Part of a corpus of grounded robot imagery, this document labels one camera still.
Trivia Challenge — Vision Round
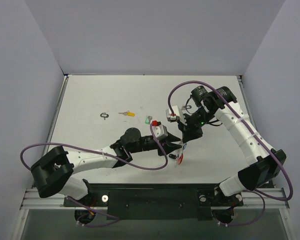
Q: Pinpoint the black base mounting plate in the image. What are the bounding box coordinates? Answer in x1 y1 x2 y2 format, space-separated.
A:
62 178 245 222

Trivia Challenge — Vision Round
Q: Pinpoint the key with black tag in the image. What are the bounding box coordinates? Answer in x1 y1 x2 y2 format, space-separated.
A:
181 105 192 111

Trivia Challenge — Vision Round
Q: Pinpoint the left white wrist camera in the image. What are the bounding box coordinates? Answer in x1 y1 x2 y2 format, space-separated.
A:
150 120 168 141

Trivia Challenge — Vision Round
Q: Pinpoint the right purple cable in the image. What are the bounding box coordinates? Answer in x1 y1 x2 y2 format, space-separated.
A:
167 80 295 202

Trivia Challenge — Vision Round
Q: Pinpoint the key with green tag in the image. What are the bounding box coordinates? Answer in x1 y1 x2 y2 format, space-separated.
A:
145 115 153 125

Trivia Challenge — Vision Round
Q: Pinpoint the key with yellow tag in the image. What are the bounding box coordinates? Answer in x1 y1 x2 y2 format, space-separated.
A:
119 111 135 117

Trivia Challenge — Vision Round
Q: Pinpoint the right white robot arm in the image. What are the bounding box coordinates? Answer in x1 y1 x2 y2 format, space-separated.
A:
166 85 287 205

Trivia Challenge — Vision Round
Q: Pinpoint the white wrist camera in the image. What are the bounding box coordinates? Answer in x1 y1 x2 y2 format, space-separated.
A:
150 120 168 141
166 105 186 125

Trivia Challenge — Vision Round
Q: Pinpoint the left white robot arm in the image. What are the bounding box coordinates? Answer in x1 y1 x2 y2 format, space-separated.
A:
30 125 183 206

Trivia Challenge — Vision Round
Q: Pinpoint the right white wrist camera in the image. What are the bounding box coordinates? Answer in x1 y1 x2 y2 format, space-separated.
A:
166 105 186 125

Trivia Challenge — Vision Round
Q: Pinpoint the aluminium frame rail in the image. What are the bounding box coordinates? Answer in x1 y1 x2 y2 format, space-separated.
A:
12 186 294 240

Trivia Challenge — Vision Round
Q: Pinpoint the red keyring with keys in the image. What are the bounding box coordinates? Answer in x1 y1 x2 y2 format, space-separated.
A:
175 143 185 165

